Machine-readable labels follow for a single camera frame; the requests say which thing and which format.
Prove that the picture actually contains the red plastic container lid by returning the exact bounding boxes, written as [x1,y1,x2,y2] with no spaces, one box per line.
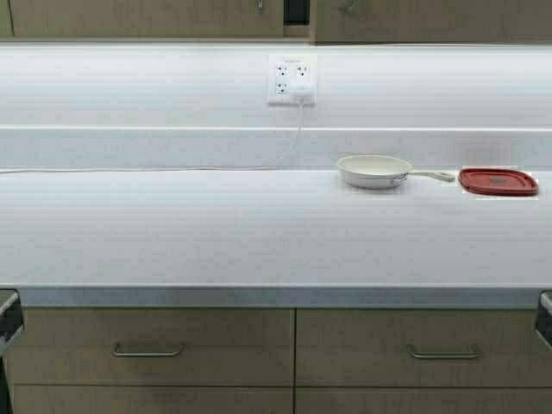
[458,167,539,197]

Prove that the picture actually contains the wooden drawer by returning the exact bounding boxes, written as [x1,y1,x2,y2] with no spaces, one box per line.
[296,310,551,387]
[7,308,294,386]

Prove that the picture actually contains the cabinet door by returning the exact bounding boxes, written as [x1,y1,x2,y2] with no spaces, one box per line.
[295,388,551,413]
[310,0,551,44]
[8,0,284,40]
[13,386,292,413]

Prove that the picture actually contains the middle wooden drawer front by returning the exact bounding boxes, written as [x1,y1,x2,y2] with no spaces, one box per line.
[296,310,551,387]

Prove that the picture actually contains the left drawer metal handle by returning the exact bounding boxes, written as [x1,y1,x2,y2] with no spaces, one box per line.
[111,342,186,358]

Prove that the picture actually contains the white power adapter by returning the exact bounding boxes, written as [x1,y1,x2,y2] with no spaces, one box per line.
[292,84,315,105]

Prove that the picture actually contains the black cooking pot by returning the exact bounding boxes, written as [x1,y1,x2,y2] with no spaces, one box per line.
[284,0,311,26]

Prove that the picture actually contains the drawer metal handle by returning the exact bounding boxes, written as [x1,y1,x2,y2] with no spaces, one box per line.
[406,344,480,361]
[111,342,186,358]

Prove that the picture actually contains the white wall outlet plate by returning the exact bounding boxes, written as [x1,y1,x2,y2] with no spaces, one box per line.
[267,54,318,105]

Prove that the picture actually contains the white frying pan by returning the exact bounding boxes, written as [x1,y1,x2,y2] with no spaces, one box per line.
[336,154,455,190]

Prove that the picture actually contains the left wooden drawer front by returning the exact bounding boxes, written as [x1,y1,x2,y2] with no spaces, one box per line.
[7,308,294,386]

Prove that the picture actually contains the middle drawer metal handle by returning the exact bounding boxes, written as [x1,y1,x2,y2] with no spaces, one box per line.
[406,344,480,361]

